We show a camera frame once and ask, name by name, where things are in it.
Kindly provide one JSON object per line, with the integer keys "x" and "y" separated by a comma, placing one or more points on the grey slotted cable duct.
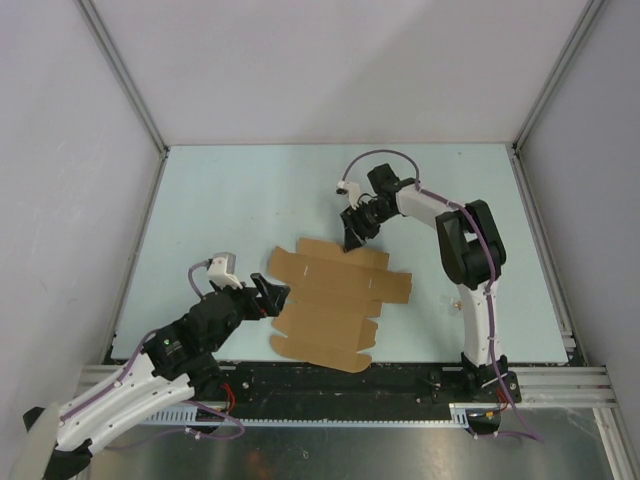
{"x": 184, "y": 415}

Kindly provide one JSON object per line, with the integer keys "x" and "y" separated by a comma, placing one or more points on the brown cardboard box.
{"x": 330, "y": 316}

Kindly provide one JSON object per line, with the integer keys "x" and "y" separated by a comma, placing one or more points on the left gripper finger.
{"x": 266, "y": 297}
{"x": 281, "y": 292}

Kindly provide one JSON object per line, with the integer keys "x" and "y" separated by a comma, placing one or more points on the left aluminium corner post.
{"x": 105, "y": 42}

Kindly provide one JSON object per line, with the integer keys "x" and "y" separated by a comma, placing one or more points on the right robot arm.
{"x": 471, "y": 251}

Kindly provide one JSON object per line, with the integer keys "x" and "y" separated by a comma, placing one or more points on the right aluminium corner post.
{"x": 576, "y": 40}

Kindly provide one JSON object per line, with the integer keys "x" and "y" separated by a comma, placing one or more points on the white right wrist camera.
{"x": 352, "y": 191}

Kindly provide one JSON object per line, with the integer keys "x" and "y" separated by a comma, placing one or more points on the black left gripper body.
{"x": 246, "y": 307}

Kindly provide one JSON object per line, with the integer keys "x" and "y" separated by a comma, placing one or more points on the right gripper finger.
{"x": 351, "y": 240}
{"x": 364, "y": 235}

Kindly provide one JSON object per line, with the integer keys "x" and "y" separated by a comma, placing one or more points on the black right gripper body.
{"x": 368, "y": 218}

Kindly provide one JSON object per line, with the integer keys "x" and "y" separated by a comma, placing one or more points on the aluminium corner post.
{"x": 576, "y": 40}
{"x": 105, "y": 42}

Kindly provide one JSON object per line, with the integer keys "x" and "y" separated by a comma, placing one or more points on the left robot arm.
{"x": 172, "y": 364}

